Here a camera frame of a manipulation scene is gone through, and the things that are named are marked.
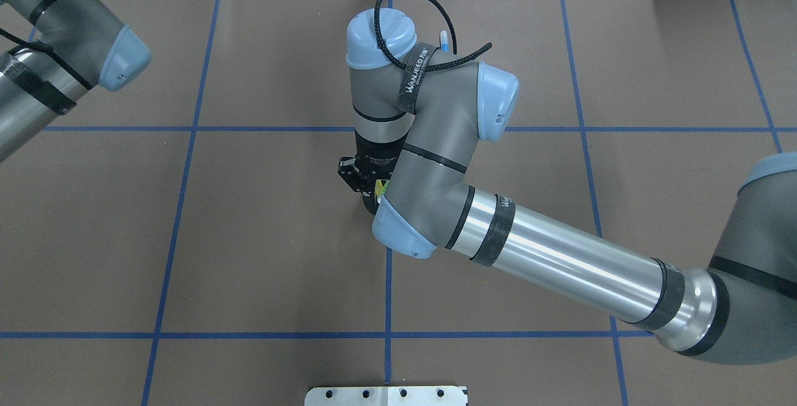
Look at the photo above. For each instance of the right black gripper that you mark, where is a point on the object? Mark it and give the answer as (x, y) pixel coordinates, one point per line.
(375, 158)

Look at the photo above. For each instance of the yellow marker pen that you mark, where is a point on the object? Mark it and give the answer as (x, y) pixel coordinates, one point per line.
(381, 186)

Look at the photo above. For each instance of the blue marker pen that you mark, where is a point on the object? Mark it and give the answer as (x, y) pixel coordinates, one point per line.
(444, 41)

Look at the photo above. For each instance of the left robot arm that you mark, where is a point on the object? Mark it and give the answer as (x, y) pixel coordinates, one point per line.
(81, 45)

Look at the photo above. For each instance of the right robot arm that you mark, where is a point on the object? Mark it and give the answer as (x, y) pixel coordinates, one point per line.
(419, 116)

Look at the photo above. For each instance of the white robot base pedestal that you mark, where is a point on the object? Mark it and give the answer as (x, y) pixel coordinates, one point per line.
(388, 395)

